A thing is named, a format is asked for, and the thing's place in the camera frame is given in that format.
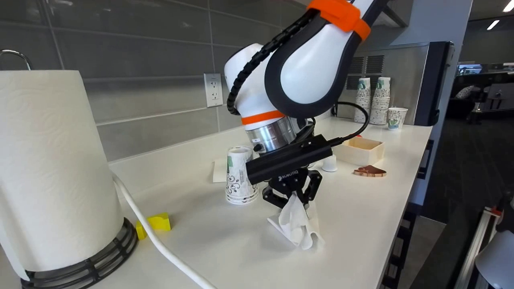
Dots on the small white cup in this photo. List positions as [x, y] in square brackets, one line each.
[329, 163]

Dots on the ceiling light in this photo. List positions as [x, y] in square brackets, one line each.
[493, 25]
[509, 5]

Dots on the monitor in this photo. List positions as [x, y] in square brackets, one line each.
[469, 69]

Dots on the shallow wooden box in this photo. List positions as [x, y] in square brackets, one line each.
[361, 154]

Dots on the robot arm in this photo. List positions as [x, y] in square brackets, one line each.
[309, 72]

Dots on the black paper towel holder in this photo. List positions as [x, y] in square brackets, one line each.
[96, 267]

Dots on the printed paper cup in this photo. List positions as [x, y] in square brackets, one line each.
[396, 118]

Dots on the brown wooden piece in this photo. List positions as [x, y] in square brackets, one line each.
[371, 171]

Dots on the stand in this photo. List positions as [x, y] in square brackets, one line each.
[476, 249]

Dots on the flat white napkin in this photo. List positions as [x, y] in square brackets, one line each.
[219, 171]

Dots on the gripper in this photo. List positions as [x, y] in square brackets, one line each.
[290, 182]

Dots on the white paper towel roll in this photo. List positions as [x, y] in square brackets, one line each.
[52, 168]

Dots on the yellow block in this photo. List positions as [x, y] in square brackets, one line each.
[158, 222]

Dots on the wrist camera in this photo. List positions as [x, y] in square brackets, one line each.
[287, 160]

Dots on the white wall socket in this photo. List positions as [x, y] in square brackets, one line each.
[213, 90]

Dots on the white napkin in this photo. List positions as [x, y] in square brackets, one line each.
[219, 171]
[297, 224]

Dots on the stack of printed paper cups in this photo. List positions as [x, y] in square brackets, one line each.
[239, 176]
[380, 102]
[363, 102]

